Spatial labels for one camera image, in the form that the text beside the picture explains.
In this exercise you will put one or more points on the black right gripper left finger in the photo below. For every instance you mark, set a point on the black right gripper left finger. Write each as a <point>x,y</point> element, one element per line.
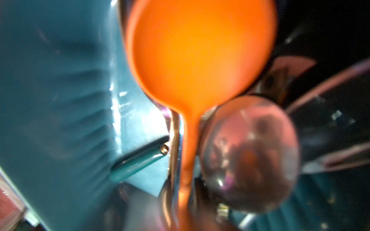
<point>165,205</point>

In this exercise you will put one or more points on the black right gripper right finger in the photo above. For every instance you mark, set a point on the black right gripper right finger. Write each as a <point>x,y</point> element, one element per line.
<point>204,215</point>

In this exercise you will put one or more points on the gold spoon green handle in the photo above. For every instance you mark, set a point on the gold spoon green handle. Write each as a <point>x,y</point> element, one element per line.
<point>130,166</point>

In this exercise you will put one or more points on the silver steel spoon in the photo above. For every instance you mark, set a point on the silver steel spoon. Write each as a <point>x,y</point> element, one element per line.
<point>250,154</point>

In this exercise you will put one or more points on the orange plastic spoon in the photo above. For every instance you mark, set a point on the orange plastic spoon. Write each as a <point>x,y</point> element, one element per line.
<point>193,55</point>

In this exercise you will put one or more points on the teal plastic storage box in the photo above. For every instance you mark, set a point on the teal plastic storage box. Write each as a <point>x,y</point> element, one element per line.
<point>71,109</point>

